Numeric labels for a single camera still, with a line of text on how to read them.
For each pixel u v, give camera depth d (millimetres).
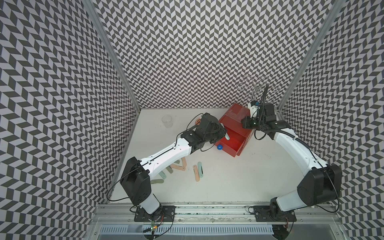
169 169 885
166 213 718
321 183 409
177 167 893
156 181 810
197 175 847
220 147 769
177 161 717
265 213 726
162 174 864
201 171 867
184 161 912
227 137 747
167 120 1075
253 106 728
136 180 417
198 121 653
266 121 618
